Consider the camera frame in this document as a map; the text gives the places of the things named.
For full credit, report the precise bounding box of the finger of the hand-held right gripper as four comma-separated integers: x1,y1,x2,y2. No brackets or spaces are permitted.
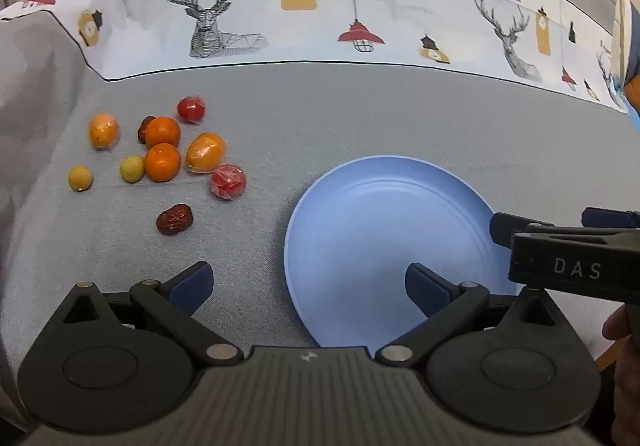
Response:
489,212,557,247
581,207,640,229

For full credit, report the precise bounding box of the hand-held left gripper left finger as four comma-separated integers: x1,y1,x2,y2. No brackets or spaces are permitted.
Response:
50,262,244,368

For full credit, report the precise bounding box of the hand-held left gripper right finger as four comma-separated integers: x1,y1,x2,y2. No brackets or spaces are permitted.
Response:
374,262,571,368

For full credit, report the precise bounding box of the dark red jujube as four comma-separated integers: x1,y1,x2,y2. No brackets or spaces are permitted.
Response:
156,204,194,237
137,116,157,145

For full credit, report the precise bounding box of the blue plate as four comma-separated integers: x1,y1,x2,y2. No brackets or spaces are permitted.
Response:
283,155,519,350

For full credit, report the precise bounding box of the plastic-wrapped red fruit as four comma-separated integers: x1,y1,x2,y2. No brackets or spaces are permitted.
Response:
209,164,247,201
177,96,207,123

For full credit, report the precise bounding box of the bare orange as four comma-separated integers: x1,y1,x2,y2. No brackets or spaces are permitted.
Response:
145,117,181,149
144,143,182,183

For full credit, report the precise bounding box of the small yellow-green fruit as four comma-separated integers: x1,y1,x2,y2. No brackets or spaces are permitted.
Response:
68,165,94,192
120,155,146,183

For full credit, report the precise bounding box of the plastic-wrapped orange fruit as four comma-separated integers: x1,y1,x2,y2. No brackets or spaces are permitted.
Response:
186,132,227,173
88,113,121,150

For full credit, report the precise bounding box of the person's right hand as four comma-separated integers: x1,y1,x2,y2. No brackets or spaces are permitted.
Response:
601,304,640,446

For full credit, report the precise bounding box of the orange pillow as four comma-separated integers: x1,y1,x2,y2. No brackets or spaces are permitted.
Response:
622,73,640,110

